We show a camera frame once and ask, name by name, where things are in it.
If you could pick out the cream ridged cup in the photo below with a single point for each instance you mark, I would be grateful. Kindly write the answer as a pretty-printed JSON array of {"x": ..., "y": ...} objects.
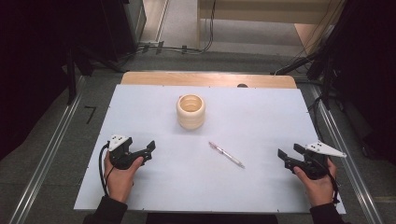
[{"x": 190, "y": 119}]

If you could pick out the person's right hand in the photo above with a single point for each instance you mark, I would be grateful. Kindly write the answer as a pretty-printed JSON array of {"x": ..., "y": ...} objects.
[{"x": 319, "y": 189}]

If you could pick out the metal floor rail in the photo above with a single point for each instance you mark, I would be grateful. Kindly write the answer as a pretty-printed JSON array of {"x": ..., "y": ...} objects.
[
  {"x": 46, "y": 155},
  {"x": 348, "y": 155}
]

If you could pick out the black metal stand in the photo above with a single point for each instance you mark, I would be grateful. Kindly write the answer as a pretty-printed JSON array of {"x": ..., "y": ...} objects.
[
  {"x": 72, "y": 77},
  {"x": 325, "y": 62}
]

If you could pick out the grey cabinet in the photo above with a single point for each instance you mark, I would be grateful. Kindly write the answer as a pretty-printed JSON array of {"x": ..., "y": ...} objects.
[{"x": 137, "y": 21}]

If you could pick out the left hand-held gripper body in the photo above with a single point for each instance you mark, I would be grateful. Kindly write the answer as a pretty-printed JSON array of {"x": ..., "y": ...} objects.
[{"x": 117, "y": 142}]

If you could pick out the white table cover board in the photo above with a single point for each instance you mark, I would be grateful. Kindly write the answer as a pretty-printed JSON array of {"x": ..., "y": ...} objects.
[{"x": 249, "y": 124}]

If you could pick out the clear ballpoint pen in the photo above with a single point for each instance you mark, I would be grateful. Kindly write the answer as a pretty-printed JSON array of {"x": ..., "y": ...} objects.
[{"x": 226, "y": 154}]

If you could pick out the wooden table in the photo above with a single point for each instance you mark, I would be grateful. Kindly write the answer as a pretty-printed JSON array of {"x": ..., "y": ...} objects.
[{"x": 202, "y": 79}]

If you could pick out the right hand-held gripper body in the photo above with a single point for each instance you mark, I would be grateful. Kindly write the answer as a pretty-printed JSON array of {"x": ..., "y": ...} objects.
[{"x": 314, "y": 165}]

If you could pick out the person's left hand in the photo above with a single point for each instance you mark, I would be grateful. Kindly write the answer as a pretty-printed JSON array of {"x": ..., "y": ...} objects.
[{"x": 120, "y": 182}]

